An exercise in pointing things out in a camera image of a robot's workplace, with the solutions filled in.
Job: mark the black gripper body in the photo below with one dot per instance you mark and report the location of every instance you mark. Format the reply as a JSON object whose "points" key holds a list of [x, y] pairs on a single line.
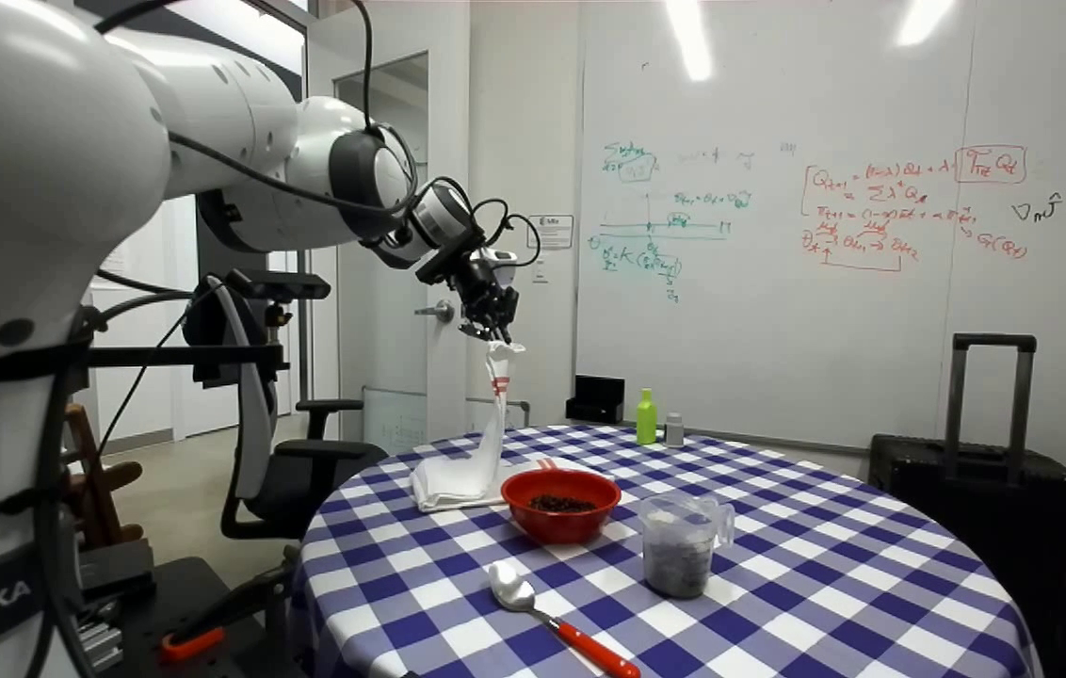
{"points": [[481, 289]]}

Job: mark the white towel with red stripes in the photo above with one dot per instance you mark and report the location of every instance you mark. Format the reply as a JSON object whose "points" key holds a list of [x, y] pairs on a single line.
{"points": [[462, 482]]}

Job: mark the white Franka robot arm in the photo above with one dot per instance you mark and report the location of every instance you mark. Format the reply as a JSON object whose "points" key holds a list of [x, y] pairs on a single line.
{"points": [[27, 162]]}

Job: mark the white door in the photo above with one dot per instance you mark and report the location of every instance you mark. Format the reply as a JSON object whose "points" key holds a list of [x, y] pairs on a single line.
{"points": [[383, 353]]}

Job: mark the black box behind table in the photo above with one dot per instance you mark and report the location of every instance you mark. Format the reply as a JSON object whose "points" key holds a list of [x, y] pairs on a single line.
{"points": [[591, 402]]}

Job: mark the green bottle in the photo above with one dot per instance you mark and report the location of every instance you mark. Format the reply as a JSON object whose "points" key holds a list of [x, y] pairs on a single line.
{"points": [[646, 419]]}

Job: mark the red bowl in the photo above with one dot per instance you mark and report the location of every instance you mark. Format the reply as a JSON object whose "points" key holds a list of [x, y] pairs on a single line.
{"points": [[559, 501]]}

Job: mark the small grey bottle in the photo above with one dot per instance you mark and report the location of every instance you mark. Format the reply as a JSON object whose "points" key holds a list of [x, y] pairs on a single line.
{"points": [[673, 434]]}

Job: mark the black office chair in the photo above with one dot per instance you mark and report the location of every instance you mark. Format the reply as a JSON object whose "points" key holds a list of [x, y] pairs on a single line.
{"points": [[306, 482]]}

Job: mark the clear plastic measuring cup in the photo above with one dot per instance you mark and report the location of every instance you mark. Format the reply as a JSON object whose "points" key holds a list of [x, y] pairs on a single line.
{"points": [[678, 550]]}

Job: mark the whiteboard with writing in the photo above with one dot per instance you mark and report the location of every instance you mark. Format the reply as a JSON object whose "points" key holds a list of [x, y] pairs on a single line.
{"points": [[806, 315]]}

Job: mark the black mounting bar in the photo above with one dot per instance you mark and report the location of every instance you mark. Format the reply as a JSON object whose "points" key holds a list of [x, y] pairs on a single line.
{"points": [[157, 355]]}

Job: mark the blue white checkered tablecloth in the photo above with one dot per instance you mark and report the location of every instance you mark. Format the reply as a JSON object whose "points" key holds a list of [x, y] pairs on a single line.
{"points": [[806, 565]]}

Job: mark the black base platform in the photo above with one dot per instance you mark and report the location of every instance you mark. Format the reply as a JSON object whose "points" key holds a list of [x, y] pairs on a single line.
{"points": [[166, 590]]}

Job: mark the brown wooden stand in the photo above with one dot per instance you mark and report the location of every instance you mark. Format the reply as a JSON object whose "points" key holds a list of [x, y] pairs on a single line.
{"points": [[89, 482]]}

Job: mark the paper sign on wall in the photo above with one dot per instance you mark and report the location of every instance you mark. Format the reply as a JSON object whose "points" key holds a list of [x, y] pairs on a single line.
{"points": [[559, 236]]}

